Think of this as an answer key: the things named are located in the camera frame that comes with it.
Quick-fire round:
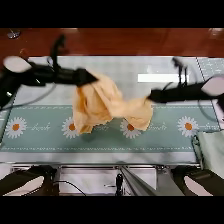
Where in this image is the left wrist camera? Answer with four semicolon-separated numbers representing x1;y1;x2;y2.
49;33;68;73

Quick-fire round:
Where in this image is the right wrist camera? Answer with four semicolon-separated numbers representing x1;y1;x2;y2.
171;56;190;88

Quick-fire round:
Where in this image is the silver frame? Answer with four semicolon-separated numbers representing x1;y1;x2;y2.
0;162;224;197

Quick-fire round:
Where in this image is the yellow T-shirt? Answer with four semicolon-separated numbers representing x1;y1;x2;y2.
71;71;155;136

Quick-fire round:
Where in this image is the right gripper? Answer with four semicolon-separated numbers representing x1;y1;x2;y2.
147;87;171;104

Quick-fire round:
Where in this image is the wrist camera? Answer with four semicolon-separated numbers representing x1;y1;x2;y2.
49;33;68;73
171;56;190;88

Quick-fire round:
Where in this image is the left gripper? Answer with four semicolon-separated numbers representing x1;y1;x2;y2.
74;68;100;88

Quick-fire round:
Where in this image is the pale green garment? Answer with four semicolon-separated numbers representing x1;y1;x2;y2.
191;129;224;183

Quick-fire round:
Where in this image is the black cable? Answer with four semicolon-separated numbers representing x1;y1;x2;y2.
53;179;88;197
197;99;218;123
0;83;57;112

